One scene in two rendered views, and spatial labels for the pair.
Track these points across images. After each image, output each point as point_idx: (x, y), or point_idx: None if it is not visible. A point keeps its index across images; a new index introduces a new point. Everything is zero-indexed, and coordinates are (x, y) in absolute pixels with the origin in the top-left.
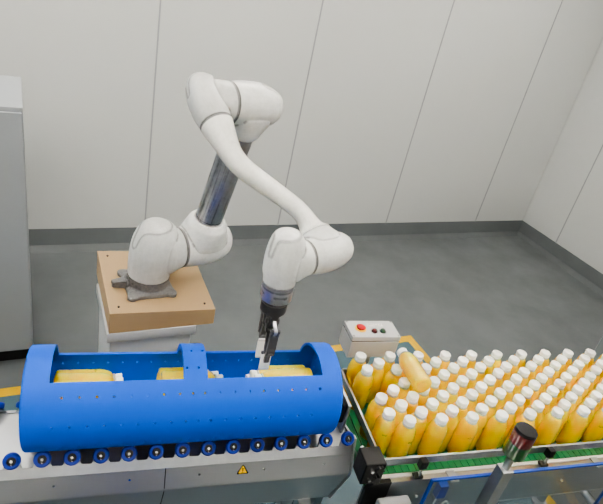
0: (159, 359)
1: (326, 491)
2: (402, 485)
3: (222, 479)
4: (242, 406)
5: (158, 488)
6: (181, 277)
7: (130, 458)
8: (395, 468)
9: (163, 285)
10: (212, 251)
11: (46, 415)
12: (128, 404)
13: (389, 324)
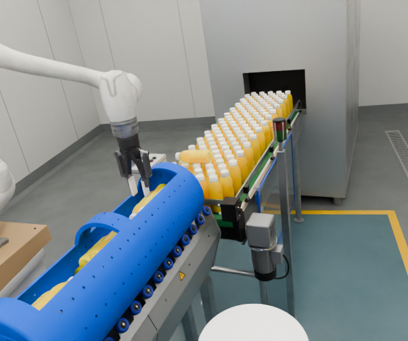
0: (67, 261)
1: (211, 262)
2: (246, 210)
3: (177, 291)
4: (163, 220)
5: (153, 333)
6: None
7: (126, 326)
8: None
9: None
10: (8, 186)
11: (63, 333)
12: (107, 274)
13: (151, 155)
